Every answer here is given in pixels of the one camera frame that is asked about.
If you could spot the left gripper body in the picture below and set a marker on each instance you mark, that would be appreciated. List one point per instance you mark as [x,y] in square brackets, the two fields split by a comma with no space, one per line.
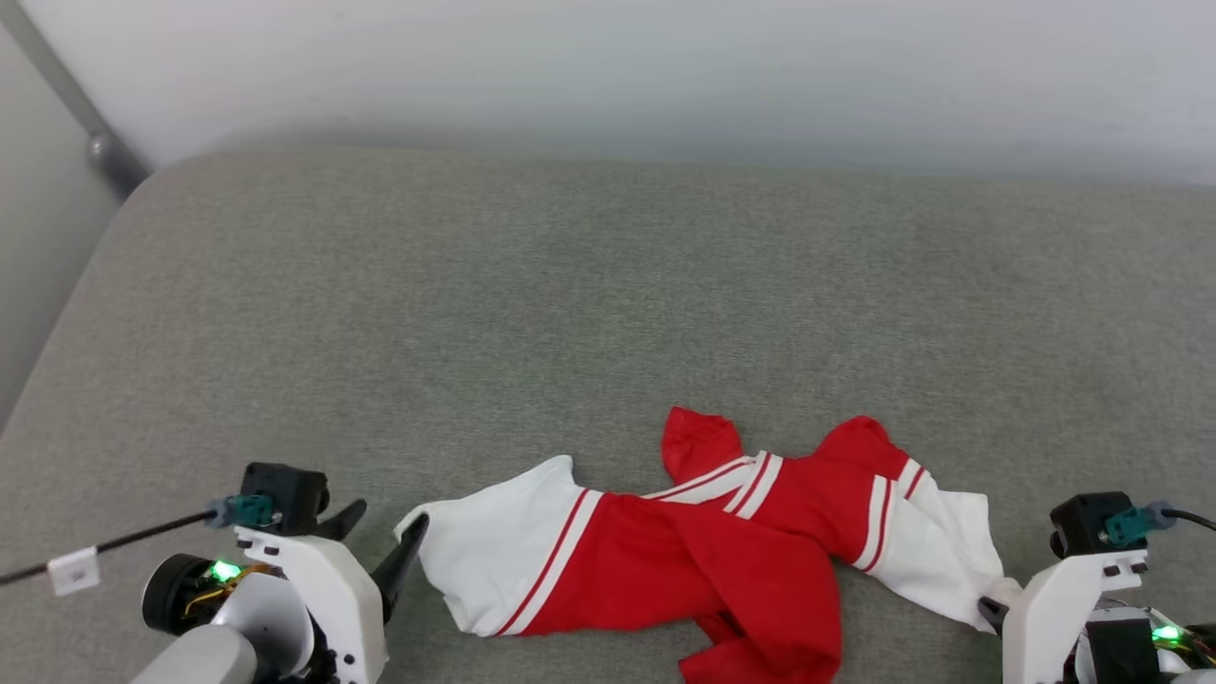
[176,594]

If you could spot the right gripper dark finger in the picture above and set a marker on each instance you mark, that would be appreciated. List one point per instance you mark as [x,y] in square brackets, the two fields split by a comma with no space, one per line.
[993,613]

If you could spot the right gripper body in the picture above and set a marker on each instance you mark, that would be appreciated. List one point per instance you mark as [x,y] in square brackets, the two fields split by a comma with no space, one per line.
[1121,651]

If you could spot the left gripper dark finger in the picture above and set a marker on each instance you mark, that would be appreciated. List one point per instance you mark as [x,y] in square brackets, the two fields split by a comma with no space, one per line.
[401,560]
[342,522]

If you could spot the red and white jersey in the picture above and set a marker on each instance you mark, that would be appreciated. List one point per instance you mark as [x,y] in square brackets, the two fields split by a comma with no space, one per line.
[665,570]

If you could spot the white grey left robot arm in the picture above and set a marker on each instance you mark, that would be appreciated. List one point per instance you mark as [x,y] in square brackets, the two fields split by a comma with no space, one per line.
[256,632]

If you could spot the grey metal pole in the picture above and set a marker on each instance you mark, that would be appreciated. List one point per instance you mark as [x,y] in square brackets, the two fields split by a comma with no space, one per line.
[104,152]

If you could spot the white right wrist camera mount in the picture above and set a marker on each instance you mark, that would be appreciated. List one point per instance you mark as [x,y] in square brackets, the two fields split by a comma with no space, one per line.
[1054,608]

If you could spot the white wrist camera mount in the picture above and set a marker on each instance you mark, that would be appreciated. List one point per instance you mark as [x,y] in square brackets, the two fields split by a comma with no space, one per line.
[332,589]
[1054,608]

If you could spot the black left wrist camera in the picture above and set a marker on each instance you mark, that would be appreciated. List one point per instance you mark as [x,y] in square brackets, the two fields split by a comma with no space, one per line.
[285,492]

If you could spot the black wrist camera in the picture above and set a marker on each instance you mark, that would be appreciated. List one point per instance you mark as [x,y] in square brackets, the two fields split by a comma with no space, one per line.
[285,492]
[1083,522]

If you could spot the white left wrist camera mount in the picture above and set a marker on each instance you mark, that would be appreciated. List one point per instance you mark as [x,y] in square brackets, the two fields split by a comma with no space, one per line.
[332,589]

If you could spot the teal left camera connector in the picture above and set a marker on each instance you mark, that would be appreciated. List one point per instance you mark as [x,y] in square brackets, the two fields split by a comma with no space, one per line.
[249,511]

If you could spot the teal camera connector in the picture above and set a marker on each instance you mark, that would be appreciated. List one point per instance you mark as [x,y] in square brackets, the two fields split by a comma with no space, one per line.
[249,511]
[1135,522]

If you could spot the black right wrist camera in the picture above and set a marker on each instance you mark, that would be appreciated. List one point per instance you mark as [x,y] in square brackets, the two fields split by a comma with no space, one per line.
[1083,522]

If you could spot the teal right camera connector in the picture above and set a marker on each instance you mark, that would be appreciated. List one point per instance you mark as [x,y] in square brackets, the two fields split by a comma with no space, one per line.
[1135,522]

